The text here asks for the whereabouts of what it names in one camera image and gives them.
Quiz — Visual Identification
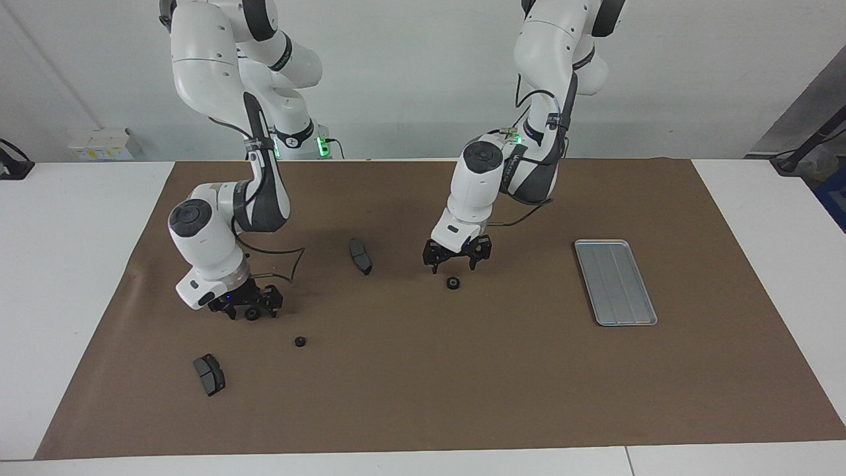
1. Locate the silver metal tray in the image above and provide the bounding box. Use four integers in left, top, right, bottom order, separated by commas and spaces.
574, 239, 659, 327

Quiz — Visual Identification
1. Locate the short dark brake pad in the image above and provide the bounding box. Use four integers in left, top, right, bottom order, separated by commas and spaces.
193, 354, 226, 397

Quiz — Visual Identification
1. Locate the long grey brake pad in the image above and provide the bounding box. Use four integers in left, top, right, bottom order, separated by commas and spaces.
348, 238, 373, 276

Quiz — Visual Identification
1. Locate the brown table mat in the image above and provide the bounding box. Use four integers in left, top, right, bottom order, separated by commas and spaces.
34, 159, 846, 461

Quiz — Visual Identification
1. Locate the black table clamp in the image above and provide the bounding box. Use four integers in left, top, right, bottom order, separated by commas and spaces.
0, 138, 36, 180

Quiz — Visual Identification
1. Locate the black stand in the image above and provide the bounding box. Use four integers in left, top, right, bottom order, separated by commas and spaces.
770, 102, 846, 176

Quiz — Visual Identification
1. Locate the blue box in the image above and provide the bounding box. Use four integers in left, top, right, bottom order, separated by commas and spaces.
814, 178, 846, 232

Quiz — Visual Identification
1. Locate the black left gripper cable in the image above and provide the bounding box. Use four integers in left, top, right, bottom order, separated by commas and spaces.
489, 73, 570, 229

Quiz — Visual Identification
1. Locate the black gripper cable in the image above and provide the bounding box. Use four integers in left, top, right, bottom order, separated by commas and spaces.
489, 73, 570, 229
231, 221, 307, 286

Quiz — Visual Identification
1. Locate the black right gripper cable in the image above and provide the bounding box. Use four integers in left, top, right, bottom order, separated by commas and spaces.
231, 221, 307, 286

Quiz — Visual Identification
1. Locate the white wall socket box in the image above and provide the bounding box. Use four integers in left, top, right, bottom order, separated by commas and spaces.
68, 128, 143, 161

